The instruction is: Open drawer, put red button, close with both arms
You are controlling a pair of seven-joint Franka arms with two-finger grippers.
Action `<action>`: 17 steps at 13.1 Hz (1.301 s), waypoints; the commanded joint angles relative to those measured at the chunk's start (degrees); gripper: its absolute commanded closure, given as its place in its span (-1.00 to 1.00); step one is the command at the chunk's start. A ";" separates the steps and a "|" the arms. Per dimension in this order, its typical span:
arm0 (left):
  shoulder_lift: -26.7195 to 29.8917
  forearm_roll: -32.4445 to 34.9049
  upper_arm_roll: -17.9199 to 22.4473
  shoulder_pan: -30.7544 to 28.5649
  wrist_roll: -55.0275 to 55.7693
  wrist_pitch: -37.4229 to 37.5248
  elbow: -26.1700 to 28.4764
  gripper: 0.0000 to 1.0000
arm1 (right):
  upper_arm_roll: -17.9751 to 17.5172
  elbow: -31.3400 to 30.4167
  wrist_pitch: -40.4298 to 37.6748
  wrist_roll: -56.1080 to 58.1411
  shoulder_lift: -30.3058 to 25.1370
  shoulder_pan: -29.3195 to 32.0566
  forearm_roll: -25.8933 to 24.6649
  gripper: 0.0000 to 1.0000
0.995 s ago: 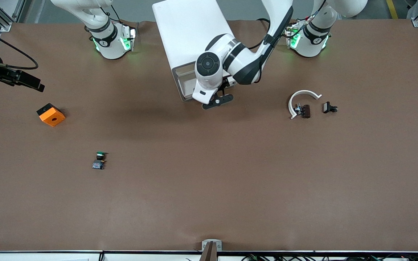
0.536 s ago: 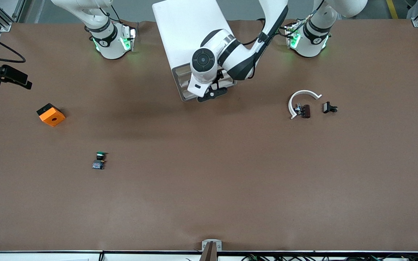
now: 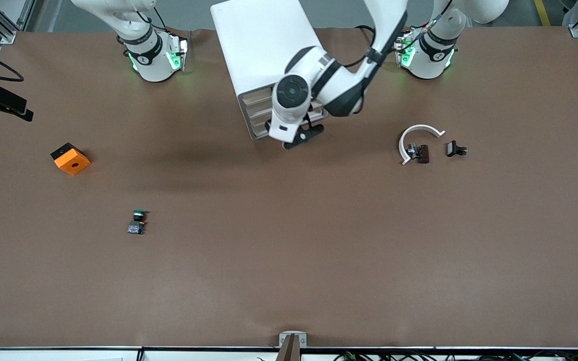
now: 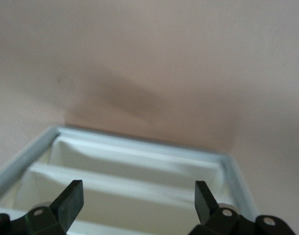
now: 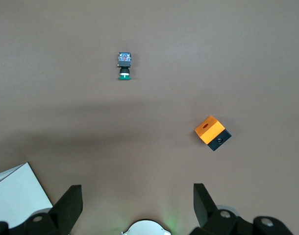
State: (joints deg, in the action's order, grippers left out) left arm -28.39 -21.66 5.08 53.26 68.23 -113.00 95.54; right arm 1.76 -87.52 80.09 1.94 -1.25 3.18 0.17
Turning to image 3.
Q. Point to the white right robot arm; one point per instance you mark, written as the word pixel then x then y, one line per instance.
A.
pixel 154 70

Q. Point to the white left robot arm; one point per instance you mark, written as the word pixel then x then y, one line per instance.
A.
pixel 284 114

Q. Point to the green push button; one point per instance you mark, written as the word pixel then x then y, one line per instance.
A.
pixel 137 221

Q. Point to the orange box with hole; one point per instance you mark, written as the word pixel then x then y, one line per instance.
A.
pixel 70 161

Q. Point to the white curved plastic part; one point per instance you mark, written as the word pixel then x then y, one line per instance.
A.
pixel 409 131

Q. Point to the dark brown small component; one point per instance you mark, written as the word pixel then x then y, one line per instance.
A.
pixel 422 154

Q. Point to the small black clip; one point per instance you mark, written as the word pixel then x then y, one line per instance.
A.
pixel 453 148

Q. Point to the grey metal bracket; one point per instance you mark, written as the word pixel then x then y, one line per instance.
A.
pixel 292 341

